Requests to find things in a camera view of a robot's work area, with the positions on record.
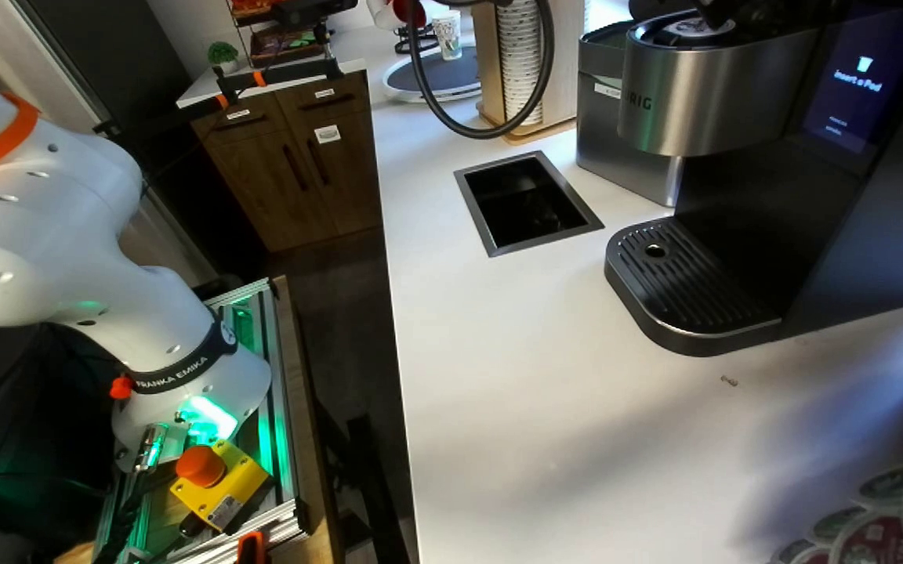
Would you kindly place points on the brown wooden cabinet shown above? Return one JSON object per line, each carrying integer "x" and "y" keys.
{"x": 265, "y": 188}

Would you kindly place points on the black silver coffee maker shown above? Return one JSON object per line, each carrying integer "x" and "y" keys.
{"x": 744, "y": 209}

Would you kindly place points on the green lidded coffee pod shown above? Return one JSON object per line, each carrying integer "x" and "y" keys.
{"x": 888, "y": 486}
{"x": 840, "y": 524}

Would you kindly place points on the round blue tray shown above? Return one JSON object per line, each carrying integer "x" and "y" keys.
{"x": 455, "y": 78}

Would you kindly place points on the white paper cup stack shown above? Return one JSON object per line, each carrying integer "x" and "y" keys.
{"x": 519, "y": 64}

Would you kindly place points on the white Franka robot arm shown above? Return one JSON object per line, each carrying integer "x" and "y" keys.
{"x": 44, "y": 240}

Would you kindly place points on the aluminium rail frame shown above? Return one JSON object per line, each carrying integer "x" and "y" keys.
{"x": 284, "y": 417}

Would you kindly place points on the white cabinet label sticker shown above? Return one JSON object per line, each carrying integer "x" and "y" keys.
{"x": 327, "y": 133}

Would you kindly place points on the dark printed box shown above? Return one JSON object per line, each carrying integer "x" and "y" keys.
{"x": 287, "y": 41}

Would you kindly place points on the small green round object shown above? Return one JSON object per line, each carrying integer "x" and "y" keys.
{"x": 224, "y": 51}

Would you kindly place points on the black ribbed drip tray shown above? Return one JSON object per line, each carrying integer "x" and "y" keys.
{"x": 683, "y": 284}

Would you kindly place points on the coffee maker touchscreen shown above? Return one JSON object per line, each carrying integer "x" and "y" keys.
{"x": 861, "y": 94}

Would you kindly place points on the small glass cup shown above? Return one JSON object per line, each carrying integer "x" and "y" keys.
{"x": 450, "y": 35}

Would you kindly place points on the steel framed countertop waste chute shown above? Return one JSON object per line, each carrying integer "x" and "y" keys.
{"x": 528, "y": 205}

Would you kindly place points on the red lidded coffee pod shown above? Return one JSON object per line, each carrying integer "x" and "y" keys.
{"x": 877, "y": 542}

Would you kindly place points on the yellow emergency stop box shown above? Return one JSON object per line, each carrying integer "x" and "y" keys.
{"x": 236, "y": 474}

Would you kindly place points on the wooden cup dispenser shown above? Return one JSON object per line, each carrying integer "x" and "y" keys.
{"x": 567, "y": 64}

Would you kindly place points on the black cover cloth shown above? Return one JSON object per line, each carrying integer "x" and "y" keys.
{"x": 15, "y": 471}

